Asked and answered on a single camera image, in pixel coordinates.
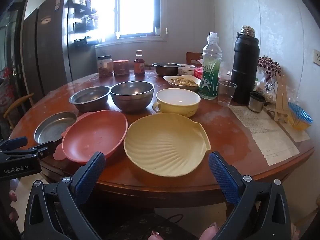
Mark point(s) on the wall socket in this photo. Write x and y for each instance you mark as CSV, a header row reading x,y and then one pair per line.
x,y
317,57

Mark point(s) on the steel plate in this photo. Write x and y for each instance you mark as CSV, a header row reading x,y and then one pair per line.
x,y
53,127

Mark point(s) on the small steel bowl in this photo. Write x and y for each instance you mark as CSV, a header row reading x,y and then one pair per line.
x,y
88,98

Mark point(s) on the brown sauce bottle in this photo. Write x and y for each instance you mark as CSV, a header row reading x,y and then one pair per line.
x,y
139,67

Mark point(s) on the large printed paper sheet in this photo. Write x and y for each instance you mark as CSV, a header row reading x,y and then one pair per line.
x,y
265,135

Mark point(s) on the steel basin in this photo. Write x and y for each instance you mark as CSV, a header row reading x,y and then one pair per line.
x,y
165,68

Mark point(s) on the black-lidded plastic jar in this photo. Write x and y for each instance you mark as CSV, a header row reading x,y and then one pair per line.
x,y
105,67

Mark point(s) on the pink plastic plate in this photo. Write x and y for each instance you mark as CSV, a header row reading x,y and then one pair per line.
x,y
95,135

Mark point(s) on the grey refrigerator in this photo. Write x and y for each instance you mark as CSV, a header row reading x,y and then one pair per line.
x,y
50,50

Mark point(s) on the brown wooden chair back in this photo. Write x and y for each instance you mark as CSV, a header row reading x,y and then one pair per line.
x,y
192,57

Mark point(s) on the large steel bowl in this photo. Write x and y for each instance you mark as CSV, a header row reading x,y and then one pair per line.
x,y
132,97

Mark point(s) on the stack of blue cupcake liners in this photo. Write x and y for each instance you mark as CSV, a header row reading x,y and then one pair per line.
x,y
298,116

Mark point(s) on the person's right hand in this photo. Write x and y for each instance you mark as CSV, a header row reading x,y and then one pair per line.
x,y
208,232

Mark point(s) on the wooden phone stand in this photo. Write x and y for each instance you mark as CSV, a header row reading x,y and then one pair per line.
x,y
281,97

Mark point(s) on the red-lidded jar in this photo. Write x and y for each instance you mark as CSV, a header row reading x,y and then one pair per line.
x,y
121,68

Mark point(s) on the green drink bottle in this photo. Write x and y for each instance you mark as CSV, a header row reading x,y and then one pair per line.
x,y
211,80

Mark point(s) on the yellow shell-shaped plate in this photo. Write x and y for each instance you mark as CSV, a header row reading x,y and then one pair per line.
x,y
165,145

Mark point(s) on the light wooden chair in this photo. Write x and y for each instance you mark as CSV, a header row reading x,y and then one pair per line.
x,y
17,102

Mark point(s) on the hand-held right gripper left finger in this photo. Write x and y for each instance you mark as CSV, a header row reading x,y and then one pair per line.
x,y
92,170

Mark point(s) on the clear plastic cup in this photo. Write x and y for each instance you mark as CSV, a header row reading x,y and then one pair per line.
x,y
226,93

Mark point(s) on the steel thermos lid cup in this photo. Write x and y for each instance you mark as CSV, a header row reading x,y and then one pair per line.
x,y
256,102

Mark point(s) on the small paper sheet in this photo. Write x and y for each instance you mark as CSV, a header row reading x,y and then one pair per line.
x,y
300,135

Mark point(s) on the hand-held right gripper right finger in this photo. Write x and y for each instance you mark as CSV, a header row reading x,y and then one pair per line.
x,y
222,175

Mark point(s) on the dark red flower bouquet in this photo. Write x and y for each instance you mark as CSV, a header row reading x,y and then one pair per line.
x,y
268,66

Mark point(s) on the window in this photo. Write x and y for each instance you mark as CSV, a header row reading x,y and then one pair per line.
x,y
135,7

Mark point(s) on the person's left hand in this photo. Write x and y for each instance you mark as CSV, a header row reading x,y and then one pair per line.
x,y
13,196

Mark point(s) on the white ceramic bowl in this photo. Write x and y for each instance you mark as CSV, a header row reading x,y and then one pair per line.
x,y
186,70

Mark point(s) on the small windowsill bottle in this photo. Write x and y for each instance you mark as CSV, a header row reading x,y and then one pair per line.
x,y
157,31

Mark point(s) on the red floral cloth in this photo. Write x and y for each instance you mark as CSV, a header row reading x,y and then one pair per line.
x,y
7,90

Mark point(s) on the white dish of food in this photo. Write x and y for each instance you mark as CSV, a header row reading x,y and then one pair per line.
x,y
182,82

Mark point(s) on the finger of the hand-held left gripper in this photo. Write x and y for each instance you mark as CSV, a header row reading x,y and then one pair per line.
x,y
15,142
48,148

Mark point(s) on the black thermos flask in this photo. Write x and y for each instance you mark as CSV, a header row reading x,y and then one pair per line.
x,y
246,67

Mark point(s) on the clear plastic bag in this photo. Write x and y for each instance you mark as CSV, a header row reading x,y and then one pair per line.
x,y
267,87

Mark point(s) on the red tissue packet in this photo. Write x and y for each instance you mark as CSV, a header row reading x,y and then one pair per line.
x,y
200,73

